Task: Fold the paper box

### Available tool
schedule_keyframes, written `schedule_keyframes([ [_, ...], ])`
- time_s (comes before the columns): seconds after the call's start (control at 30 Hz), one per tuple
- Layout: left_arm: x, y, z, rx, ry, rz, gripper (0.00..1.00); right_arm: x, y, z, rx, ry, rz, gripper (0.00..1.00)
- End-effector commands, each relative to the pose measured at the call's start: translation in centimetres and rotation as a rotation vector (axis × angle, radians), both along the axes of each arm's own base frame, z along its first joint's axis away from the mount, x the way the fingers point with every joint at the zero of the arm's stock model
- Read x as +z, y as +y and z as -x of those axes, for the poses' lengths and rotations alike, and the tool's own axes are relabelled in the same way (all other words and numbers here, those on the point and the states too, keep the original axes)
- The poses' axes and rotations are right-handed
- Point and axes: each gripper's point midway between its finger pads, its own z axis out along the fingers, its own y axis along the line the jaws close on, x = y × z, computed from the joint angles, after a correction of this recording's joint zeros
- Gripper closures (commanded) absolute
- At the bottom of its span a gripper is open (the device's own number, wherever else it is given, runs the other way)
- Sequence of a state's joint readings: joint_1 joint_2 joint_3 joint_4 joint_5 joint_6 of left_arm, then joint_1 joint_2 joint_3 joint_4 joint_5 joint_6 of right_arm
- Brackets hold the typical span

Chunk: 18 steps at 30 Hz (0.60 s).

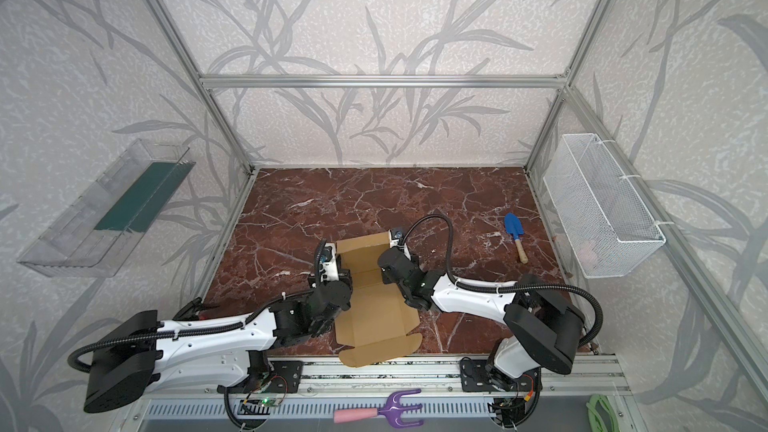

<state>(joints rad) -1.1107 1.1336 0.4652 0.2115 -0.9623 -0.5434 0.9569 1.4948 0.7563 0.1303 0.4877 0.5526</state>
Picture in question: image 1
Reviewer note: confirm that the brown cardboard box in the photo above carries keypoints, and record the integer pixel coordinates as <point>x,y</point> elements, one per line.
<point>379,325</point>

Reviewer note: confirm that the small green lit circuit board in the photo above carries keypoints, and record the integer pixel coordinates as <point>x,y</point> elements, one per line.
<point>259,406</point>

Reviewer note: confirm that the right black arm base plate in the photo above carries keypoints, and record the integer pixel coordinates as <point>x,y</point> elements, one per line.
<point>477,376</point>

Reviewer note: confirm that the blue trowel wooden handle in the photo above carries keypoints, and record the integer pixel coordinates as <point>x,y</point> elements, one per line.
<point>513,226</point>

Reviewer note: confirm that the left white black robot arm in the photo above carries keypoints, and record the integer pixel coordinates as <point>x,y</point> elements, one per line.
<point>145,354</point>

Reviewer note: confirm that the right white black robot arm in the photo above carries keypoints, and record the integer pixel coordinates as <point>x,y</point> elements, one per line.
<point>548,322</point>

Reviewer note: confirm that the white wire mesh basket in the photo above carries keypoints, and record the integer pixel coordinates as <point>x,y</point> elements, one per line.
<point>608,226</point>

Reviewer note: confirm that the aluminium front rail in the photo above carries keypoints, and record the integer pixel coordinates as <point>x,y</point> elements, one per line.
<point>436,376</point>

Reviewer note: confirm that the red black handled tool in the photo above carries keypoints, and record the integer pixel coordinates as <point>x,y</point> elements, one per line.
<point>195,310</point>

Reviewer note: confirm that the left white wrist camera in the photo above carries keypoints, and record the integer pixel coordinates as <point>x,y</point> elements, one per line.
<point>327,263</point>

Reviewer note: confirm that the purple pink garden fork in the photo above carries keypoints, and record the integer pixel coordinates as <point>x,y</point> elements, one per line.
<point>392,411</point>

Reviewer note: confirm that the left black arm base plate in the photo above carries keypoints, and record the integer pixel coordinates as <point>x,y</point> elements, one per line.
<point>282,377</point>

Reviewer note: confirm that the clear plastic wall bin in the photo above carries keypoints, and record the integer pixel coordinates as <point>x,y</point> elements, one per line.
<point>96,234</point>

